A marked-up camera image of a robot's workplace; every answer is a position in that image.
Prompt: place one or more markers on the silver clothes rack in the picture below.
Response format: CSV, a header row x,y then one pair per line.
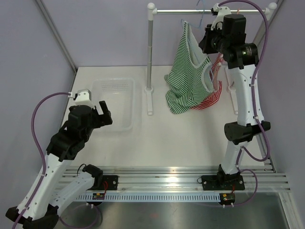
x,y
269,13

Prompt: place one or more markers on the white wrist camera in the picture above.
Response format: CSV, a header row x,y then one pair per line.
x,y
220,12
82,97

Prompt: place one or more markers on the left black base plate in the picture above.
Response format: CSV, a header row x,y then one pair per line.
x,y
110,182

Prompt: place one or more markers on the white slotted cable duct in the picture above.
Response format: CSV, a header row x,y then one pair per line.
x,y
150,197

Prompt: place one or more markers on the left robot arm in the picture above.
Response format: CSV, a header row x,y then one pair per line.
x,y
42,207

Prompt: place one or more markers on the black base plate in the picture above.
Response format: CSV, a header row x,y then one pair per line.
x,y
211,183
110,182

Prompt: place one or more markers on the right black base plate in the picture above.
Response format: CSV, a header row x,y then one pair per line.
x,y
211,183

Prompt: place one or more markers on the red striped tank top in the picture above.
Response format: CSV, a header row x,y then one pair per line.
x,y
217,85

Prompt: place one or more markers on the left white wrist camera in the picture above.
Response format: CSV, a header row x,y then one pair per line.
x,y
82,97

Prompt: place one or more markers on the blue wire hanger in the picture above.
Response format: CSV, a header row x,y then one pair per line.
x,y
199,26

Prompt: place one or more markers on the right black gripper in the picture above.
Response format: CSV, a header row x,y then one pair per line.
x,y
204,43

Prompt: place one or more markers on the pink wire hanger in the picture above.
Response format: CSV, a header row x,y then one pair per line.
x,y
238,10

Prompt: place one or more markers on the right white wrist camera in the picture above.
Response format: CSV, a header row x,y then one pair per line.
x,y
220,12

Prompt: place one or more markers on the clear plastic basket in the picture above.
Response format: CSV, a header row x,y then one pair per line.
x,y
119,95

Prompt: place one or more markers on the aluminium mounting rail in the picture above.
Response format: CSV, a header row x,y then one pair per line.
x,y
174,173

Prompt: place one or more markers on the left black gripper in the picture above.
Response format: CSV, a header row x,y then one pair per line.
x,y
103,119

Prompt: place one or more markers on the green striped tank top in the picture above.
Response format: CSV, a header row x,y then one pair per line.
x,y
188,80

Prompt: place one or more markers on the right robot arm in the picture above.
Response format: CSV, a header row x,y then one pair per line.
x,y
250,120

